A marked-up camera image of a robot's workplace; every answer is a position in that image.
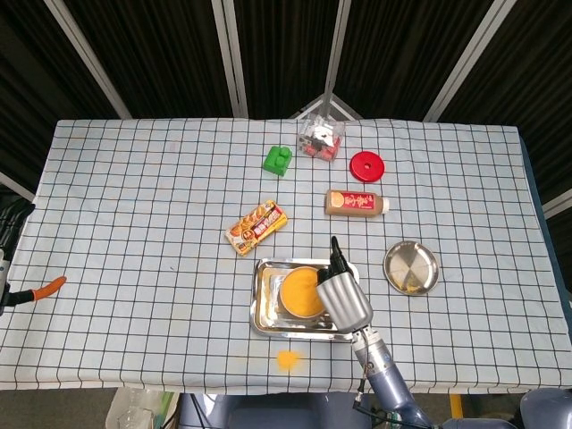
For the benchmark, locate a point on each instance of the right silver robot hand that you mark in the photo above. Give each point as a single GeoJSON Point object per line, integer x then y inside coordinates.
{"type": "Point", "coordinates": [344, 299]}

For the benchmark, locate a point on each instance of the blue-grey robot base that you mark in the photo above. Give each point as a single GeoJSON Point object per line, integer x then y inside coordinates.
{"type": "Point", "coordinates": [268, 413]}

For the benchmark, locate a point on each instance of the white bowl of yellow powder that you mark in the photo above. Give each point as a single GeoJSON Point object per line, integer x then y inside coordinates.
{"type": "Point", "coordinates": [299, 290]}

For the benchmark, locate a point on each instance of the round stainless steel plate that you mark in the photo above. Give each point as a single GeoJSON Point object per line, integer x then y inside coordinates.
{"type": "Point", "coordinates": [411, 268]}

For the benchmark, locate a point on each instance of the rectangular stainless steel tray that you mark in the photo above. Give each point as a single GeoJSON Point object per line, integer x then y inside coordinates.
{"type": "Point", "coordinates": [268, 313]}

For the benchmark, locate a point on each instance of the red round plastic disc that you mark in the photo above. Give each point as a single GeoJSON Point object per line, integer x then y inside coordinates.
{"type": "Point", "coordinates": [375, 172]}

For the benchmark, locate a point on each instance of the spilled yellow powder pile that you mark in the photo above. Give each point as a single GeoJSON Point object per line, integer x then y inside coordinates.
{"type": "Point", "coordinates": [288, 359]}

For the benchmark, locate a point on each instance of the brown drink bottle red label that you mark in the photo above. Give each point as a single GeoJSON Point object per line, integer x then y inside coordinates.
{"type": "Point", "coordinates": [353, 203]}

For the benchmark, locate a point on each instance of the yellow snack food package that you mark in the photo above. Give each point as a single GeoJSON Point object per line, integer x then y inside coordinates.
{"type": "Point", "coordinates": [254, 228]}

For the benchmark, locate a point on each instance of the green toy building block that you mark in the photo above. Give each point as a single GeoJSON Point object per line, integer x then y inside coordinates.
{"type": "Point", "coordinates": [276, 163]}

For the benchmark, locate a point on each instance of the clear plastic box red items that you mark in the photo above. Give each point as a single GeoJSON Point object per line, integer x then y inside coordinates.
{"type": "Point", "coordinates": [319, 140]}

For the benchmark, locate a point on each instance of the metal screen foot stand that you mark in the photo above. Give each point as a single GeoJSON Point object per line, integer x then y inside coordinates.
{"type": "Point", "coordinates": [339, 107]}

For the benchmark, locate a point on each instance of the white black checkered tablecloth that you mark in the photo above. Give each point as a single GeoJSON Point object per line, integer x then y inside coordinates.
{"type": "Point", "coordinates": [134, 223]}

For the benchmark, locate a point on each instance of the clear plastic bag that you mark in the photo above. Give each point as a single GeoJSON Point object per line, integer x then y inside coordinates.
{"type": "Point", "coordinates": [134, 411]}

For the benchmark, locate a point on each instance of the black folding screen white frames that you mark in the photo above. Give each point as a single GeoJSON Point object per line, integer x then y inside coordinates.
{"type": "Point", "coordinates": [170, 53]}

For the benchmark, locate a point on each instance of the yellow post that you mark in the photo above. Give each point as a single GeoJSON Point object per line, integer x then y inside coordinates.
{"type": "Point", "coordinates": [456, 411]}

